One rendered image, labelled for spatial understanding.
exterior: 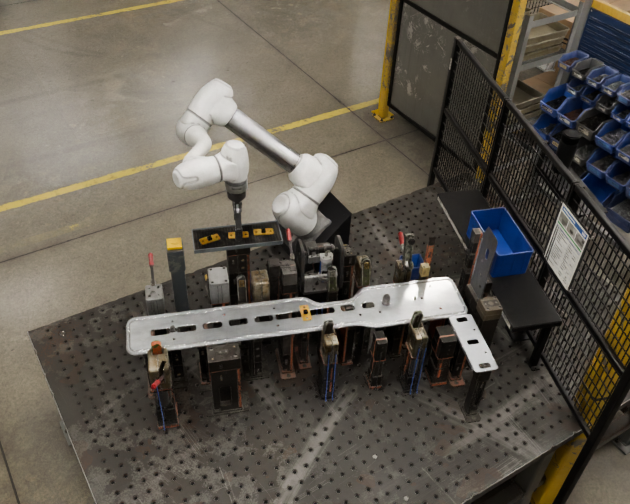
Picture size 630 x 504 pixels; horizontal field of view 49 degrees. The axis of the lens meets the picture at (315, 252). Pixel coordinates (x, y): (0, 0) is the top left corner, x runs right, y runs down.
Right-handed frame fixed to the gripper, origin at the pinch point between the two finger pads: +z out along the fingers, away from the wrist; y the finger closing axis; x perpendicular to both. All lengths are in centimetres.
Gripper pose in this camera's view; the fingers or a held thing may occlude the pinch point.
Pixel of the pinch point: (238, 227)
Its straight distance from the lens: 288.8
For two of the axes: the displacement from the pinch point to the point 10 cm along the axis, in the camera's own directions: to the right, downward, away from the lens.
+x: 9.9, -0.6, 1.2
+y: 1.3, 6.7, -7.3
